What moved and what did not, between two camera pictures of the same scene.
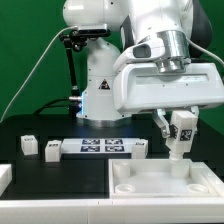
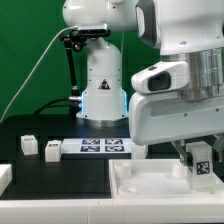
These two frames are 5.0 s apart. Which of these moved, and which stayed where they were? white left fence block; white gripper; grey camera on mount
Moved: white gripper
Stayed: grey camera on mount; white left fence block
